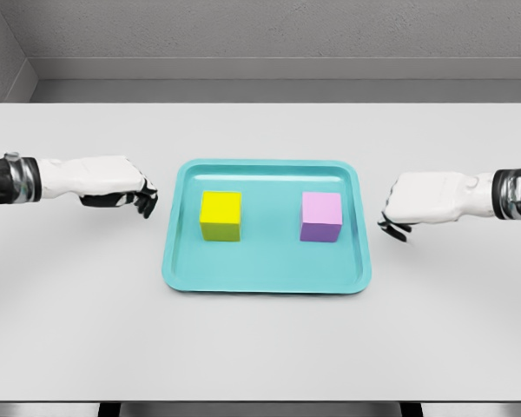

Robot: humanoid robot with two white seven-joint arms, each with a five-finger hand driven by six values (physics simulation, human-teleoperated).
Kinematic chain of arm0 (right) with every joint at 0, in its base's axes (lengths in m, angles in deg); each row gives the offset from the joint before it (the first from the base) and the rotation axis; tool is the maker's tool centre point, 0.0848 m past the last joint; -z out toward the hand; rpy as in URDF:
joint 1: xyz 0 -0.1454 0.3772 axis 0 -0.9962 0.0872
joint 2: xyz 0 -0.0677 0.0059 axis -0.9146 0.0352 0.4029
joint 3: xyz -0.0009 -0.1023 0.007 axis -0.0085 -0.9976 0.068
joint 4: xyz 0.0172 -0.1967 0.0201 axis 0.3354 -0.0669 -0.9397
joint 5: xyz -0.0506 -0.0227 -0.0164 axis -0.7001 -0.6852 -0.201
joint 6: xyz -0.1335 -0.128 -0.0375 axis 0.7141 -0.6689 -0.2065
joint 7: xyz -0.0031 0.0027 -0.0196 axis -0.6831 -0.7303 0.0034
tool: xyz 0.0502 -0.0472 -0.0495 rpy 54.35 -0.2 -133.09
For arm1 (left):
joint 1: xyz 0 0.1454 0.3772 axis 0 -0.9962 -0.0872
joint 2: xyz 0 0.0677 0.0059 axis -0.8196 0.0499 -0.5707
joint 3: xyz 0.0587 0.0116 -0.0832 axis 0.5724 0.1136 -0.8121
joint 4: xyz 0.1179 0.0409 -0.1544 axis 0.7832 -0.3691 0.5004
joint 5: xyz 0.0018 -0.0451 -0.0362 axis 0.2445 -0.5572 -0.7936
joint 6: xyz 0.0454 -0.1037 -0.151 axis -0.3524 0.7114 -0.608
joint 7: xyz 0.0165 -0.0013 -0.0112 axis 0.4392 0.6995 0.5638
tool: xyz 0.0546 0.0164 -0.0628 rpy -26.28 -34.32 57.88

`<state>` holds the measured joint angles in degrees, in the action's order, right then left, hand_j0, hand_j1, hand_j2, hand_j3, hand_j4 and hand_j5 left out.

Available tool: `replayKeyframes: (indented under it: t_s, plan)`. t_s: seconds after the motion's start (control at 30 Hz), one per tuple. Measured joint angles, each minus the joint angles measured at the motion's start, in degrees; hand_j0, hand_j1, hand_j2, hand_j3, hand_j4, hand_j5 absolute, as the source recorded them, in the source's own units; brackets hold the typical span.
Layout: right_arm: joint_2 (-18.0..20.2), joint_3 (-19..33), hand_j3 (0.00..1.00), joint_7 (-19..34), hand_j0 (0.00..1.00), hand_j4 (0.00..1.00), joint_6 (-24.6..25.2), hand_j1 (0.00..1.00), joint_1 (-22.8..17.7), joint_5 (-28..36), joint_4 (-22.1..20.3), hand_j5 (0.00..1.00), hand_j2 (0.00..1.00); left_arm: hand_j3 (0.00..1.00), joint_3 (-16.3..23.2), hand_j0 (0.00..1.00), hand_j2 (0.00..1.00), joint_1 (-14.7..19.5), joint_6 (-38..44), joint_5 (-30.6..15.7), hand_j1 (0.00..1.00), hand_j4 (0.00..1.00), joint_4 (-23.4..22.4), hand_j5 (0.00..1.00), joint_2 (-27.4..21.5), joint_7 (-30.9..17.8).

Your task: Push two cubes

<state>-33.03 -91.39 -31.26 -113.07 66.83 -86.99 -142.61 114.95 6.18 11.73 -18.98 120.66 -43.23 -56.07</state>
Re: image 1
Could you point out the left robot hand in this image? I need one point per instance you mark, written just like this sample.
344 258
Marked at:
108 176

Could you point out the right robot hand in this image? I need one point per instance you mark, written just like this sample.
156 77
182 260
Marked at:
421 195

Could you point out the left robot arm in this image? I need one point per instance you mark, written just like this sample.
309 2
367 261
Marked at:
21 180

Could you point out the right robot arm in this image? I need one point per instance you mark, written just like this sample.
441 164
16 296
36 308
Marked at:
503 193

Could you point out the purple cube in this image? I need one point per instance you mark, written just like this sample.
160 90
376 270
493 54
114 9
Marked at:
321 208

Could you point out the yellow cube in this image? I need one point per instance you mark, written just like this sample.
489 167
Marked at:
220 208

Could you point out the teal tray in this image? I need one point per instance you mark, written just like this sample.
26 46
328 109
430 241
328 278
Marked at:
267 265

